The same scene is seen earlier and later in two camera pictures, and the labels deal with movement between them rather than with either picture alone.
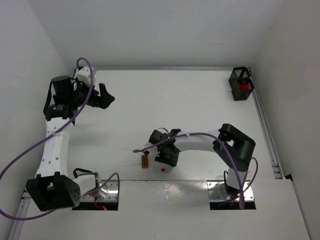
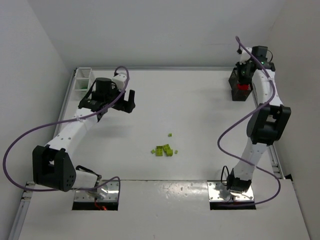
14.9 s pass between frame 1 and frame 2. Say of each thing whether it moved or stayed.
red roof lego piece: stayed
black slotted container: stayed
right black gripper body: moved
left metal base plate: stayed
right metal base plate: stayed
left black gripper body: moved
